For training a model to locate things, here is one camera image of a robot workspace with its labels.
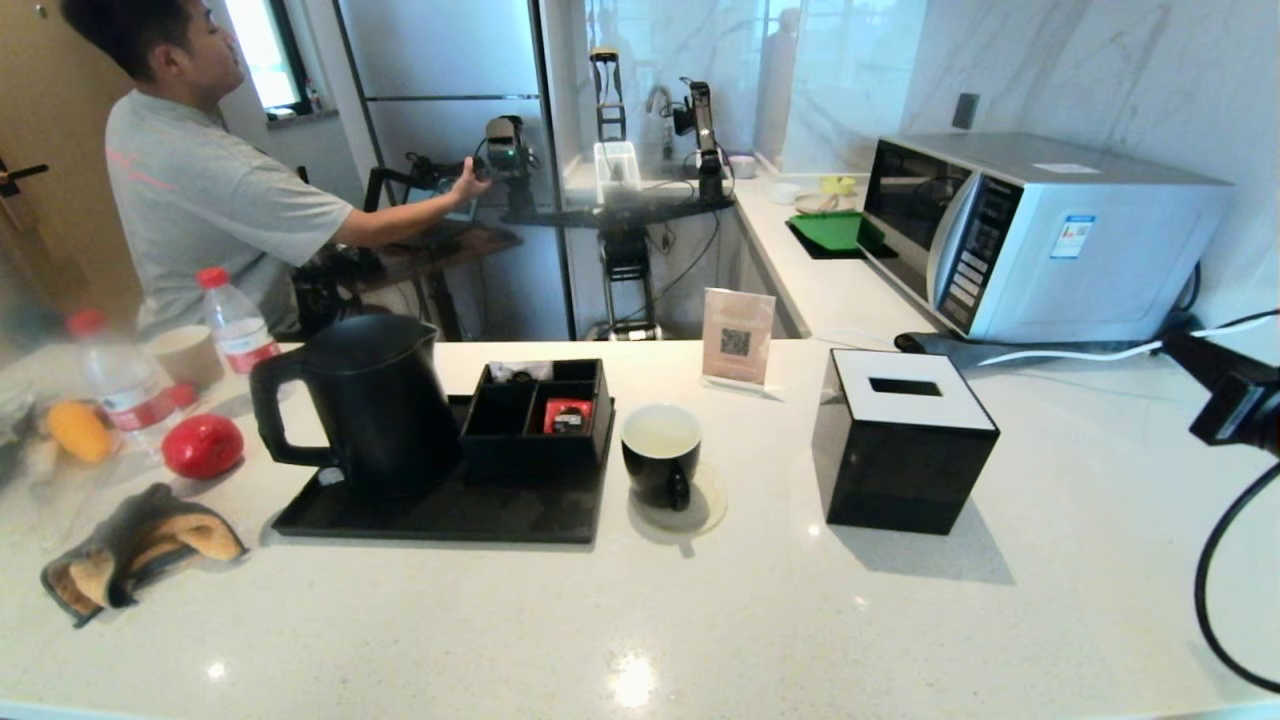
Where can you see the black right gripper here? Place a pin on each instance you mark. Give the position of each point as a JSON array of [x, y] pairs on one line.
[[1245, 410]]

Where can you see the black electric kettle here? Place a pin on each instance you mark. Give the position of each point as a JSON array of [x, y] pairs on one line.
[[380, 410]]

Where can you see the silver microwave oven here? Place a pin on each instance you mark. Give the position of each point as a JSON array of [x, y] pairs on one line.
[[1090, 260]]

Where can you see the black tissue box white lid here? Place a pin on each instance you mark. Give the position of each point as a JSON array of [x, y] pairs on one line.
[[900, 470]]

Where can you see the green cutting board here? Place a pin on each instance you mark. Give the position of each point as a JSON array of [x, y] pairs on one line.
[[830, 232]]

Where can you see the yellow item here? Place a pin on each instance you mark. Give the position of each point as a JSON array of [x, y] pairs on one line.
[[838, 185]]

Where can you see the beige plate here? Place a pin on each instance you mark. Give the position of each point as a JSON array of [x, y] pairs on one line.
[[815, 205]]

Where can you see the small white bowl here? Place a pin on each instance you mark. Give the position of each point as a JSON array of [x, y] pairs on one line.
[[784, 192]]

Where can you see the QR code sign stand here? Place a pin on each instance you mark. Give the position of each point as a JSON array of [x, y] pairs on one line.
[[738, 340]]

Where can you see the translucent round coaster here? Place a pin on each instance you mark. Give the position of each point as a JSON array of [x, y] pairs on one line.
[[712, 505]]

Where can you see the black mug white inside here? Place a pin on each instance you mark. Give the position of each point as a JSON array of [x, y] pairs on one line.
[[660, 470]]

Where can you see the black rig stand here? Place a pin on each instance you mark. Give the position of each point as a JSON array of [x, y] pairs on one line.
[[625, 260]]

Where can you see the chrome faucet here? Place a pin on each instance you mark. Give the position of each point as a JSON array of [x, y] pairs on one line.
[[655, 100]]

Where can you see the red packet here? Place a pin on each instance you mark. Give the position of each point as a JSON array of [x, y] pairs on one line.
[[567, 414]]

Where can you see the black compartment organizer box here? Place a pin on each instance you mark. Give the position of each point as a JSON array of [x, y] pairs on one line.
[[490, 455]]

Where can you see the brown wooden desk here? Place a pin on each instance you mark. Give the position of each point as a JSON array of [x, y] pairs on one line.
[[450, 255]]

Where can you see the black rectangular serving tray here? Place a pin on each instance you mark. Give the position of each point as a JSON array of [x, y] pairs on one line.
[[450, 520]]

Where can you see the silver refrigerator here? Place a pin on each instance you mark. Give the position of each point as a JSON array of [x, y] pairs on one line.
[[440, 50]]

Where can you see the water bottle red cap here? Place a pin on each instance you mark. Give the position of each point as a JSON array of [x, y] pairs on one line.
[[240, 335], [125, 390]]

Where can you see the red apple toy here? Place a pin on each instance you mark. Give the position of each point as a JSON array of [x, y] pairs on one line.
[[203, 447]]

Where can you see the paper cup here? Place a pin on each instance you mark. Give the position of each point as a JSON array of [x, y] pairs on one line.
[[190, 355]]

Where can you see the person in grey shirt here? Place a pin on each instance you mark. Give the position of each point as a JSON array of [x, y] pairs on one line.
[[200, 200]]

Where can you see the brown black oven mitt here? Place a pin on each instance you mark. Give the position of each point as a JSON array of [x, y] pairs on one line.
[[150, 530]]

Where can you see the orange fruit toy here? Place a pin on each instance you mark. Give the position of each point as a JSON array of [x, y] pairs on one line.
[[78, 430]]

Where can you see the dark wall socket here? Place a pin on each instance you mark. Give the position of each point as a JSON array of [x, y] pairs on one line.
[[964, 110]]

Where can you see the black upright frame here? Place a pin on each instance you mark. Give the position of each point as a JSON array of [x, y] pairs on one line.
[[604, 55]]

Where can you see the window with black frame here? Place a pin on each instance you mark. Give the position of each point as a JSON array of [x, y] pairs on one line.
[[285, 60]]

